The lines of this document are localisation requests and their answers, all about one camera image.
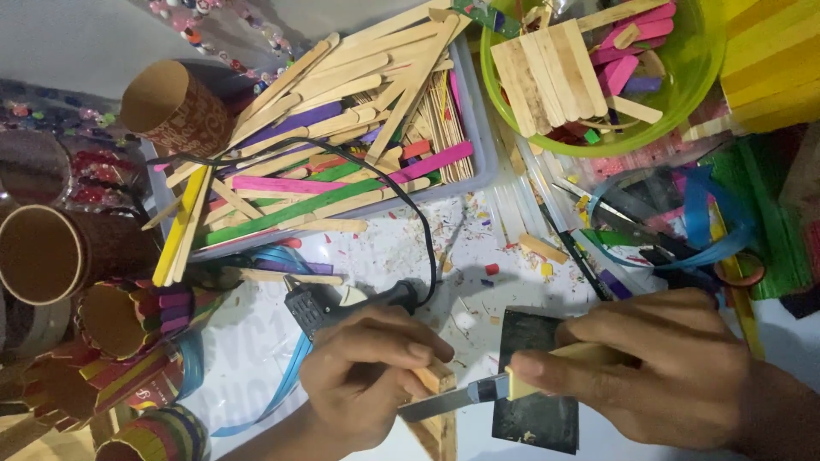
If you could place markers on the heap of coloured craft sticks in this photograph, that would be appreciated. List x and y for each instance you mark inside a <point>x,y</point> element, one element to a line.
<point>333,128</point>

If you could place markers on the patterned brown cardboard tube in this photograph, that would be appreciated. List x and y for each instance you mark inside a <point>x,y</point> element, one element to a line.
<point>186,115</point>

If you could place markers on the person's right hand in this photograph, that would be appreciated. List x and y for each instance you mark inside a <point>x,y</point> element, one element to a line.
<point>672,371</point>

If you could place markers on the plain wooden craft stick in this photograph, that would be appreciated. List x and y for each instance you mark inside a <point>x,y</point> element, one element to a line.
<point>288,276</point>

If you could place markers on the plain brown cardboard tube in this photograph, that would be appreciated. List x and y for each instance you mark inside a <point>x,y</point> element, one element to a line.
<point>51,253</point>

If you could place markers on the black cutting mat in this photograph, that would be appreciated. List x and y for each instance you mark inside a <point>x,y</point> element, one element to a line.
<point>538,422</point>

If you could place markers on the glued wooden stick piece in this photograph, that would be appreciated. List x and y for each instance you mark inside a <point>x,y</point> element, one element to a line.
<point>439,436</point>

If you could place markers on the striped stick covered tube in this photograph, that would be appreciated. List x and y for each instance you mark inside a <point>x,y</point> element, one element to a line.
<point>157,438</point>

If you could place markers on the plain wooden stick panel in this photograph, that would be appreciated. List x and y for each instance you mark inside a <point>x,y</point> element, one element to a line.
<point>551,77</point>

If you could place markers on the tube covered with coloured sticks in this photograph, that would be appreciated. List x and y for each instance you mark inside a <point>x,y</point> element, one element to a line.
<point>138,317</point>

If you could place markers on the grey plastic tray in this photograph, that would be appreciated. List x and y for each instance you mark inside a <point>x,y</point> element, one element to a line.
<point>482,153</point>

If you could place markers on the green stick panel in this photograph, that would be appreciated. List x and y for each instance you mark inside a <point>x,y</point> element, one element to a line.
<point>762,211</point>

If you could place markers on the small red stick piece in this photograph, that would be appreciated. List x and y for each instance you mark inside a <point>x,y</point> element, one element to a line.
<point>491,269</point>

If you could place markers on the black pen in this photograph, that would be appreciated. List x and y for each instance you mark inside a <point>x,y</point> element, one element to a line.
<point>580,256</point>

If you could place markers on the long yellow craft stick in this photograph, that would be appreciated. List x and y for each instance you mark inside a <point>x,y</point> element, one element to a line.
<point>743,314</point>

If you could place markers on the metal scissors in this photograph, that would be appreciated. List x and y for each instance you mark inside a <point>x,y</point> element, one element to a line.
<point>615,214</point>

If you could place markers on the clear bag of beads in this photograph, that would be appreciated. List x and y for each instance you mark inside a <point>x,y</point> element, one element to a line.
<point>218,38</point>

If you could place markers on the short wooden stick piece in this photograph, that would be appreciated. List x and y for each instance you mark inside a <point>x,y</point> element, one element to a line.
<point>543,248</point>

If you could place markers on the red printed cardboard tube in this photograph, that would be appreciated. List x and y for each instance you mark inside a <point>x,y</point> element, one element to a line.
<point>138,384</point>

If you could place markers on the blue plastic ribbon loop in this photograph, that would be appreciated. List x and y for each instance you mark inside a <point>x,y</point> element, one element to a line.
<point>698,217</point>

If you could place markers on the person's left hand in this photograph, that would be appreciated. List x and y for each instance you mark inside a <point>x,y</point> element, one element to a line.
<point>349,390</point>

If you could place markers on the bag of pink beads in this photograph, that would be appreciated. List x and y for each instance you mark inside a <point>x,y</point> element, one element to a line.
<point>631,160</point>

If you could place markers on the yellow stick panel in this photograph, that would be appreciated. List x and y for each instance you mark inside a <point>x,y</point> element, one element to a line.
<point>772,61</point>

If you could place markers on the black glue gun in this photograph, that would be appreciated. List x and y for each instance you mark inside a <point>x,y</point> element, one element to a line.
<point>320,306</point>

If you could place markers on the green plastic bowl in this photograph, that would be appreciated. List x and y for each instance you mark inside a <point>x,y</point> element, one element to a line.
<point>692,70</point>

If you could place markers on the purple craft stick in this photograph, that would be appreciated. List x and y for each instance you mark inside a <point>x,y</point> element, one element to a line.
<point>301,267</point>

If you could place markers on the clear box of beads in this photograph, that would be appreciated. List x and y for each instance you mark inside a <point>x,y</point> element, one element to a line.
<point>96,160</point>

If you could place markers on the person's left fingers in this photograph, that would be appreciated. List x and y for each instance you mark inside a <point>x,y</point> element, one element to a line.
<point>397,342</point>

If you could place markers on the heap of cut stick pieces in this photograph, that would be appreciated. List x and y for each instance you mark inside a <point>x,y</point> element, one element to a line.
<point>631,57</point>

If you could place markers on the bundle of clear glue sticks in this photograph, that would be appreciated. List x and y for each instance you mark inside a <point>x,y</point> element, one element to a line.
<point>519,192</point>

